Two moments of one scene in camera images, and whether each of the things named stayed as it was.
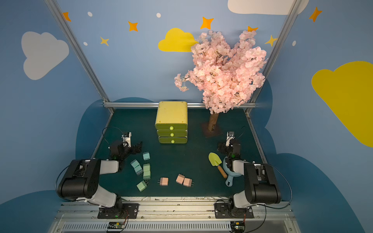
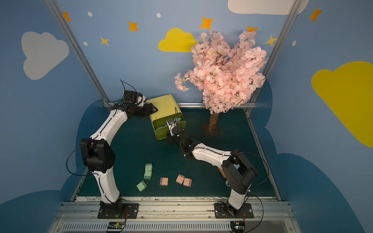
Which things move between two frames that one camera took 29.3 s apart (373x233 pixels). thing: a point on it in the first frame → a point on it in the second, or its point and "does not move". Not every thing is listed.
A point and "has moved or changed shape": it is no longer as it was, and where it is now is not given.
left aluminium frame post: (64, 27) does not move
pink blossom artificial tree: (226, 78) does not move
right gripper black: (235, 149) → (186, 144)
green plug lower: (142, 185) does not move
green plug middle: (146, 174) does not move
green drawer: (171, 126) has moved or changed shape
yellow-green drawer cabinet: (171, 122) has moved or changed shape
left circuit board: (116, 225) does not move
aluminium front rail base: (270, 216) does not move
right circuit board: (237, 225) does not move
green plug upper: (146, 167) does not move
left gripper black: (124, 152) → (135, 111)
